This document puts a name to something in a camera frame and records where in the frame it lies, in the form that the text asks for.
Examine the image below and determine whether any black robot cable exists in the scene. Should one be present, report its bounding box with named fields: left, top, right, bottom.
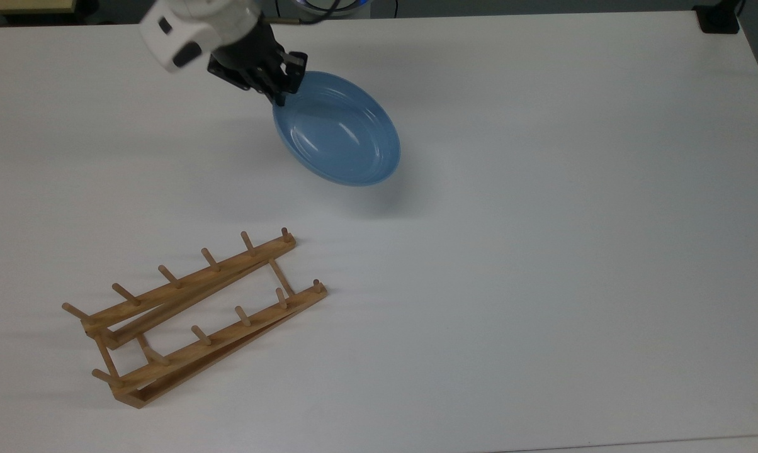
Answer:
left=263, top=0, right=345, bottom=26

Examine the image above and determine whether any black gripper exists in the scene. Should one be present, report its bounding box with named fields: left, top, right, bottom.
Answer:
left=207, top=25, right=309, bottom=107

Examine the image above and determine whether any blue round plate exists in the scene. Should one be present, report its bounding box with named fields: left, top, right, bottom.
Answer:
left=272, top=70, right=402, bottom=187

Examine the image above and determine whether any black table clamp base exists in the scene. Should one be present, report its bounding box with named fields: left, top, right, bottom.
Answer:
left=694, top=0, right=746, bottom=35

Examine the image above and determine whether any wooden plate rack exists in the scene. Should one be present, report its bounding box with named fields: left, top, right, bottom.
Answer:
left=61, top=228, right=328, bottom=410

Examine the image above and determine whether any yellow wooden board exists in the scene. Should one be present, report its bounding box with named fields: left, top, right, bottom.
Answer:
left=0, top=0, right=76, bottom=14

